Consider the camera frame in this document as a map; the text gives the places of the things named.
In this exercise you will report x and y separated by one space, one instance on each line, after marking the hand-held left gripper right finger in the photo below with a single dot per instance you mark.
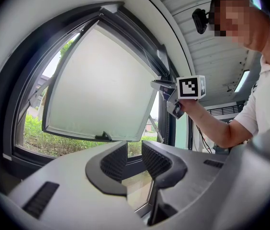
197 176

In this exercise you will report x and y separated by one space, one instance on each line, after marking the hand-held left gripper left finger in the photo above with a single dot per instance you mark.
72 183

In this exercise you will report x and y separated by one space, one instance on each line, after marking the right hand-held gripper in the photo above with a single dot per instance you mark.
187 88

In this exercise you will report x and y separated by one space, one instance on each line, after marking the person's right forearm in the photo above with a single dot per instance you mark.
216 128

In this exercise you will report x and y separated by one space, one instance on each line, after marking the pale green roller blind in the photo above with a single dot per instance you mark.
181 130

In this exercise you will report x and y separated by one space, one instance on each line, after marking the frosted glass window sash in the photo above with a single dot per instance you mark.
101 85

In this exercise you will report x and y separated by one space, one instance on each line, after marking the black metal railing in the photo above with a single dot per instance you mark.
226 109

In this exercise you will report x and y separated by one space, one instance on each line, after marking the long ceiling light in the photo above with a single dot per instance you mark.
242 81

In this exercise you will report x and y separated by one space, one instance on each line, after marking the person's head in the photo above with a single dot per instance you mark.
245 20

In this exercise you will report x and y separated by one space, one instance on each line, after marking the person's white shirt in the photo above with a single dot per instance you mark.
269 92

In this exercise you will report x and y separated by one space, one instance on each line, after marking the black head-worn camera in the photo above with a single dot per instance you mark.
200 20

